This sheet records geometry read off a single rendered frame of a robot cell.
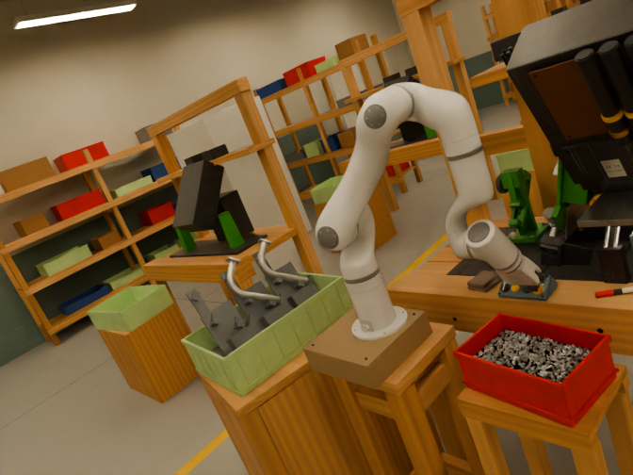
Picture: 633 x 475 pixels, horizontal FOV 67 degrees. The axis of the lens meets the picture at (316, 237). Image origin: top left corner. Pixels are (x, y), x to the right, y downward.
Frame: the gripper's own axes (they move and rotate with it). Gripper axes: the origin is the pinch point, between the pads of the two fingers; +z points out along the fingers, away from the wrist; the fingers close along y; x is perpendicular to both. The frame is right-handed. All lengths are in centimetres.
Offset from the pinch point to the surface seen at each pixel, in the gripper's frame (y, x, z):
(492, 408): 1.3, -38.6, -7.6
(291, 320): -84, -28, -16
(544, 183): -19, 55, 27
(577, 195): 7.5, 29.7, -0.4
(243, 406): -80, -63, -23
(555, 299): 4.3, -1.6, 6.0
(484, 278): -20.3, 4.2, 6.4
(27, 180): -643, 73, -84
